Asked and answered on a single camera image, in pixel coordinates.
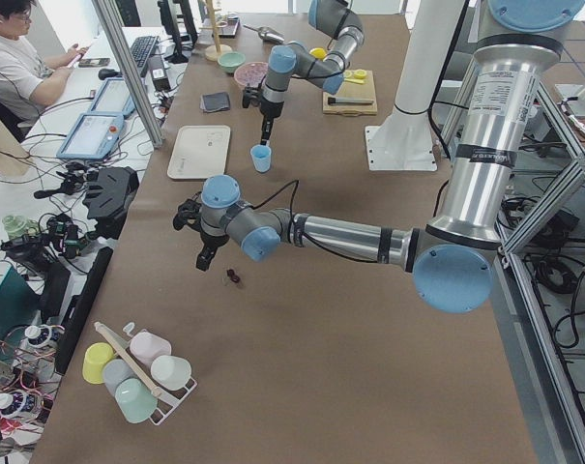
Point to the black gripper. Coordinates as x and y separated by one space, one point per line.
209 241
269 110

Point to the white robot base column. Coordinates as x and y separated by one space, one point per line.
403 142

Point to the light blue plastic cup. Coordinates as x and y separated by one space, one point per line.
261 156

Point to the clear ice cubes pile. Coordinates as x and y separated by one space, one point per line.
253 71

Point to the wooden cup stand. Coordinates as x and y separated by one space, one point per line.
214 51

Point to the steel ice scoop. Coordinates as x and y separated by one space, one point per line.
267 34

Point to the pink plastic cup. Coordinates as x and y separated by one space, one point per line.
146 347

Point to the white plastic cup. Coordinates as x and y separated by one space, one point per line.
171 372

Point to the grey plastic cup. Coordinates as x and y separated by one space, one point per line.
114 373

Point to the yellow plastic cup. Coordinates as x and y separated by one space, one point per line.
96 357

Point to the white cup rack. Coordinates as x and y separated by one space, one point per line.
168 401

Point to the mint plastic cup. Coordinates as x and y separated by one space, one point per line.
135 401

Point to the pink bowl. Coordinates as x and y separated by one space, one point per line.
251 72

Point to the grey folded cloth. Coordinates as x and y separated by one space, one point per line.
215 102

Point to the steel muddler black tip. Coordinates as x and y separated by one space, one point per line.
349 101

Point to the cream rabbit tray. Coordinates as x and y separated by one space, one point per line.
199 152

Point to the green ceramic bowl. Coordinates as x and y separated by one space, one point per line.
230 61

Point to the wooden cutting board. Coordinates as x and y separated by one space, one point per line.
350 90

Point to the yellow lemon far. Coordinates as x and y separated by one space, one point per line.
318 53

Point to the lemon half lower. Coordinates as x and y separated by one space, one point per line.
359 74

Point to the black keyboard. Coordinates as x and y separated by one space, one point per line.
142 48

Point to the blue teach pendant far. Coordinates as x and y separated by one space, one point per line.
113 96

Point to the blue teach pendant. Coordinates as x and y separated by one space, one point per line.
93 136
113 96

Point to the blue teach pendant near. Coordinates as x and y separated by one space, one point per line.
93 136

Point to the seated person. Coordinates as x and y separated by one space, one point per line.
29 83

